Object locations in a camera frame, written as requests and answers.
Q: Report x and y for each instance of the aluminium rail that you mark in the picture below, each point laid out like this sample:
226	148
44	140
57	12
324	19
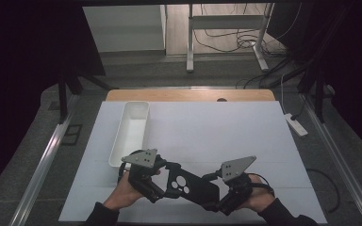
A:
336	157
44	157

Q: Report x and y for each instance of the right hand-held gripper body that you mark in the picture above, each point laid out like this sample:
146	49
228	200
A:
237	188

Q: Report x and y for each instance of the white desk frame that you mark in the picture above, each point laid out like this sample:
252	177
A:
224	22

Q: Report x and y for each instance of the white power strip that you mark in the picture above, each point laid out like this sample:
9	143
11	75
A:
296	125

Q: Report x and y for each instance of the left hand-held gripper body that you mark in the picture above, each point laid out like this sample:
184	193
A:
141	175

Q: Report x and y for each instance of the black curtain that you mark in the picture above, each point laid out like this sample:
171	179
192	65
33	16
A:
352	62
22	78

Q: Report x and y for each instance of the person's left hand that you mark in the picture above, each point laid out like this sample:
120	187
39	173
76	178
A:
122	194

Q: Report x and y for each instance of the white plastic tray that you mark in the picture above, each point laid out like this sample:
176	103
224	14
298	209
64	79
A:
132	132

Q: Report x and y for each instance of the black metal stand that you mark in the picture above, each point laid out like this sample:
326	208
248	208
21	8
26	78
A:
63	100
319	94

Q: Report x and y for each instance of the white table cover sheet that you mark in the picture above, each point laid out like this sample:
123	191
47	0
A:
217	135

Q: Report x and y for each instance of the white cabinet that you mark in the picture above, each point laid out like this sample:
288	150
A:
122	28

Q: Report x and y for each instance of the dark table grommet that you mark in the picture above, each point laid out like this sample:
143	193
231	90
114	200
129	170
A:
222	100

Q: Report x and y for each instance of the black game controller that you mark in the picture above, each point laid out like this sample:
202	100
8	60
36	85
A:
198	191

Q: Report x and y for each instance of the person's right hand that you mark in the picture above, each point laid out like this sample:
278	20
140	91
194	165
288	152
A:
260	197

